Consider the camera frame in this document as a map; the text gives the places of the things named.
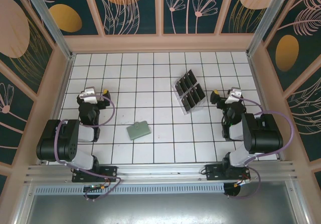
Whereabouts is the black credit card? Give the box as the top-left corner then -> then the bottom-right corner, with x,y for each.
188,69 -> 198,84
190,86 -> 201,105
179,77 -> 189,93
195,83 -> 206,101
183,73 -> 194,89
175,81 -> 185,97
186,90 -> 197,108
181,94 -> 193,112

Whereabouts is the clear acrylic card stand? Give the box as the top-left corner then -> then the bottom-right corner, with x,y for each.
172,69 -> 207,116

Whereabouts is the grey metal sheet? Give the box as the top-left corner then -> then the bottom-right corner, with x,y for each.
25,180 -> 309,224

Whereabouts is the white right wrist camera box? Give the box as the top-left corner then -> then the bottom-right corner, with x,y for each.
225,88 -> 243,104

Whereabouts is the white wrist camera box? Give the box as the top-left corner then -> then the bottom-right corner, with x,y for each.
225,88 -> 243,104
79,87 -> 98,103

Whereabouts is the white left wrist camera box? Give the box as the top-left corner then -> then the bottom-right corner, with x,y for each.
79,87 -> 98,103

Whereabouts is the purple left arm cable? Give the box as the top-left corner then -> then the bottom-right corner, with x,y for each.
54,94 -> 123,202

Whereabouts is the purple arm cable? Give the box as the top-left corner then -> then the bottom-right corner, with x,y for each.
227,94 -> 295,199
54,94 -> 123,202

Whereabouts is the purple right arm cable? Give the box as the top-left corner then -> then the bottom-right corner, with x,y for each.
227,94 -> 295,199

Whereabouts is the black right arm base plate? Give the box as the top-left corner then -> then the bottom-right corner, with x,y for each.
205,164 -> 251,182

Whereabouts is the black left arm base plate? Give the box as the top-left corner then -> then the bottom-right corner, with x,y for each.
72,166 -> 118,183

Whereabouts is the red power wire with connector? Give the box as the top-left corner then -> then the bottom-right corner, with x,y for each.
84,176 -> 112,193
234,175 -> 251,187

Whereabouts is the aluminium corner post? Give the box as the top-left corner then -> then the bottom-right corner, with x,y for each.
245,0 -> 289,56
21,0 -> 76,60

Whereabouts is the aluminium mounting rail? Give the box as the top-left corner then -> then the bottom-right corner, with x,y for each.
25,160 -> 295,184

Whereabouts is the grey slotted cable duct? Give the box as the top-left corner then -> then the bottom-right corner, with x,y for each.
34,183 -> 225,195

